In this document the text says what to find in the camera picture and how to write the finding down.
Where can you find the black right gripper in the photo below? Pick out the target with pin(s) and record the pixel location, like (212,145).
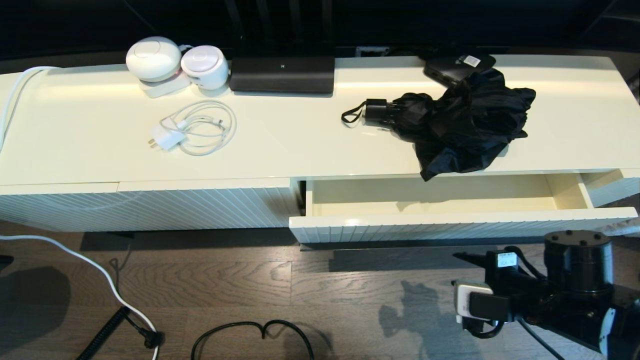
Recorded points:
(520,285)

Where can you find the white ribbed drawer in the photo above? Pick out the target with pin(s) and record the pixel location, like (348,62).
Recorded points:
(450,227)

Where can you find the black folding umbrella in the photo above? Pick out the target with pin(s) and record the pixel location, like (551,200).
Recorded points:
(460,125)

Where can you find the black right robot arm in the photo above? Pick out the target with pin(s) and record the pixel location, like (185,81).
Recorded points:
(577,265)

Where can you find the white ribbed TV cabinet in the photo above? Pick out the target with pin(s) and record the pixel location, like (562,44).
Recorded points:
(325,140)

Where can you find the grey fabric cushion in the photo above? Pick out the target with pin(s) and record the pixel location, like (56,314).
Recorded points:
(627,227)

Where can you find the black set-top box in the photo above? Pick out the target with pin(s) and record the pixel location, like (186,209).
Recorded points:
(450,66)

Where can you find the black router box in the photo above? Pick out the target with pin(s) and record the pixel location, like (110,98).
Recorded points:
(282,75)

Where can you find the white ribbed cabinet front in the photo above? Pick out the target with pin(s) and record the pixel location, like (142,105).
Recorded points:
(55,207)
(210,207)

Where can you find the white charger plug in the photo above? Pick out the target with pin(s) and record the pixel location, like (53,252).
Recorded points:
(167,137)

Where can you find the small white round device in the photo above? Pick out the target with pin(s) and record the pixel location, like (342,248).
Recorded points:
(204,64)

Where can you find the white flat device base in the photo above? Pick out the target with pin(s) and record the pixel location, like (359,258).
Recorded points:
(165,88)

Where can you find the large white round device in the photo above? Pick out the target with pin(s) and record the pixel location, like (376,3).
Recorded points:
(153,58)

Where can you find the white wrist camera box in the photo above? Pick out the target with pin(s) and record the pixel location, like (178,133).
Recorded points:
(462,300)

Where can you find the white wall socket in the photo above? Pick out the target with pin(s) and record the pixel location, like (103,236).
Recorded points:
(371,51)

